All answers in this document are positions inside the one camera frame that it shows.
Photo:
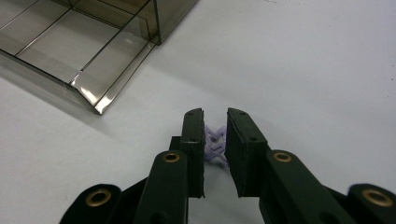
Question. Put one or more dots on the smoky transparent drawer with dividers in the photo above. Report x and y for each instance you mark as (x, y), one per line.
(68, 46)

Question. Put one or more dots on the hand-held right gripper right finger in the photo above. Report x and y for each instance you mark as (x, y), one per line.
(244, 155)

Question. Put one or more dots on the purple hair clip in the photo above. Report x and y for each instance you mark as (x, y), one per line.
(215, 146)

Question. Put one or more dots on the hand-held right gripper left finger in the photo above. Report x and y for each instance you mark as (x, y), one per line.
(194, 155)

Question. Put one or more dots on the smoky transparent storage box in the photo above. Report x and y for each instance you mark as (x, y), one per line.
(174, 15)

